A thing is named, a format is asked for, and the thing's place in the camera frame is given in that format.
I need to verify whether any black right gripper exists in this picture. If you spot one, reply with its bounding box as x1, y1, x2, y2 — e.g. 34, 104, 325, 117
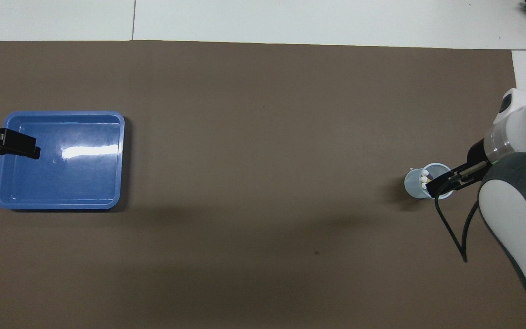
427, 138, 492, 198

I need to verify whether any translucent plastic cup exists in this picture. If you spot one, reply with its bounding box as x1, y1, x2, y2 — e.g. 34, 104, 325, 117
404, 163, 455, 200

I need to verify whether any blue plastic tray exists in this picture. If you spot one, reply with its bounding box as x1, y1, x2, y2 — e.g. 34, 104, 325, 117
0, 111, 126, 211

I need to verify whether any brown table mat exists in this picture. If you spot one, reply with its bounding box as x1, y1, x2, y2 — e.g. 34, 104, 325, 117
0, 40, 526, 329

